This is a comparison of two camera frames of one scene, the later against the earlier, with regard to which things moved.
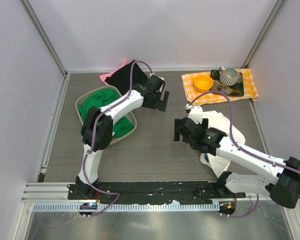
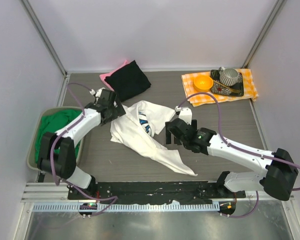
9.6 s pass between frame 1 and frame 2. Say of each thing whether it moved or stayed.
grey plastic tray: moved
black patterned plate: stayed
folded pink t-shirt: stayed
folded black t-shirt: stayed
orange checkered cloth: stayed
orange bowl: stayed
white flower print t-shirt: moved
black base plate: stayed
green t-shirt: moved
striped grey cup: stayed
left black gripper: moved
